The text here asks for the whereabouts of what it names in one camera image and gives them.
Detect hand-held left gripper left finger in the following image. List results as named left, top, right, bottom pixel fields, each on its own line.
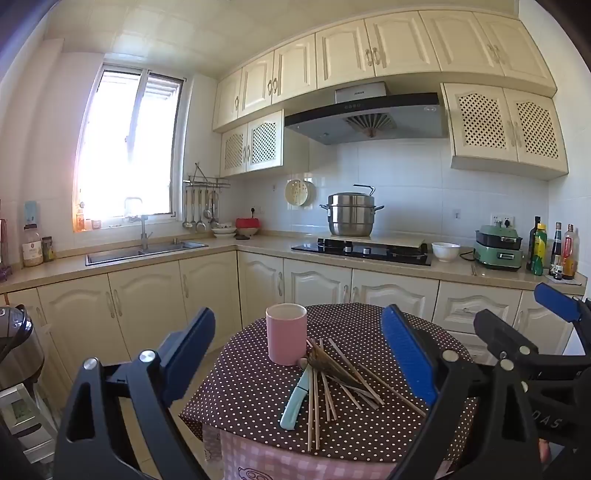
left=53, top=307, right=218, bottom=480

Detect kitchen window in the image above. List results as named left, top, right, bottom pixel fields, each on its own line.
left=74, top=65, right=188, bottom=232

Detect cream upper cabinets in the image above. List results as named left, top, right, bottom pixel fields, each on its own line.
left=212, top=9, right=557, bottom=134

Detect pink cup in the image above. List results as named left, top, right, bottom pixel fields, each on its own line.
left=265, top=303, right=308, bottom=366

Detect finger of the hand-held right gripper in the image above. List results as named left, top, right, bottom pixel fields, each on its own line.
left=474, top=309, right=573, bottom=384
left=534, top=282, right=591, bottom=356

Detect pink checked tablecloth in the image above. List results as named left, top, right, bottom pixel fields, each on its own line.
left=201, top=422, right=444, bottom=480

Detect metal spoon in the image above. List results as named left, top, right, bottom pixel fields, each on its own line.
left=308, top=348, right=384, bottom=407

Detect cream base cabinets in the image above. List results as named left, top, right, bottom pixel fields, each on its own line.
left=0, top=251, right=587, bottom=416

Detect grey range hood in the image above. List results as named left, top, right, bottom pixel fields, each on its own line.
left=284, top=82, right=450, bottom=146

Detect brown polka dot tablecloth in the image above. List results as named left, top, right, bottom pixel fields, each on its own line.
left=179, top=302, right=478, bottom=467

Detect dark sauce bottle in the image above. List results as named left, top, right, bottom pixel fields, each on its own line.
left=549, top=222, right=563, bottom=273

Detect turquoise handled spoon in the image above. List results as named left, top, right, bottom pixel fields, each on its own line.
left=279, top=357, right=312, bottom=430

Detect cream round strainer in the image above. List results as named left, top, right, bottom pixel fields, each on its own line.
left=284, top=179, right=316, bottom=208

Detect cream lattice door cabinet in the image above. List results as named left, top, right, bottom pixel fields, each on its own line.
left=220, top=110, right=284, bottom=178

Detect metal wall rack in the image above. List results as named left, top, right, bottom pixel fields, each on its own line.
left=183, top=162, right=232, bottom=191

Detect wide cream lattice cabinet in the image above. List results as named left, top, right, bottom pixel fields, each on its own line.
left=441, top=83, right=570, bottom=181

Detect metal faucet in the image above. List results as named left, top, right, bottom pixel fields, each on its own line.
left=124, top=197, right=153, bottom=252

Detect dark oil bottle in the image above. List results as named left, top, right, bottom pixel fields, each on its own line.
left=527, top=216, right=541, bottom=271

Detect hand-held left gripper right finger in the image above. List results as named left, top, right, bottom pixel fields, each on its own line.
left=381, top=304, right=543, bottom=480

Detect steel steamer pot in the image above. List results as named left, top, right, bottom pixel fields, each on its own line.
left=320, top=184, right=385, bottom=238

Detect white bowl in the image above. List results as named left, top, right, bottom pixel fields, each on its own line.
left=431, top=242, right=461, bottom=263

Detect pale stove cover board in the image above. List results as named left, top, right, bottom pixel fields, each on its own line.
left=330, top=233, right=426, bottom=248

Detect steel rice cooker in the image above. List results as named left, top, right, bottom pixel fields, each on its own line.
left=0, top=305, right=44, bottom=393

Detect black glass stove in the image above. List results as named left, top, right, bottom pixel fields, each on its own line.
left=291, top=237, right=433, bottom=267

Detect green yellow bottle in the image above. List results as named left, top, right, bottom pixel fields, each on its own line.
left=531, top=224, right=549, bottom=276

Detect white storage shelf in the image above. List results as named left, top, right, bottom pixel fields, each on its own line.
left=0, top=383, right=58, bottom=462

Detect glass jar dark lid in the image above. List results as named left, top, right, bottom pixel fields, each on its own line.
left=22, top=224, right=44, bottom=267

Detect steel sink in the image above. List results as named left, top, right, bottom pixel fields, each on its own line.
left=84, top=240, right=209, bottom=267

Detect pile of wooden chopsticks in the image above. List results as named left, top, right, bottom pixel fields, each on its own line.
left=305, top=337, right=428, bottom=453

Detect green electric cooker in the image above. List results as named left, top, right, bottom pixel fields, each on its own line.
left=473, top=224, right=525, bottom=272

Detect red brown sauce bottle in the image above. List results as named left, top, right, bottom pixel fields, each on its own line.
left=562, top=224, right=579, bottom=280

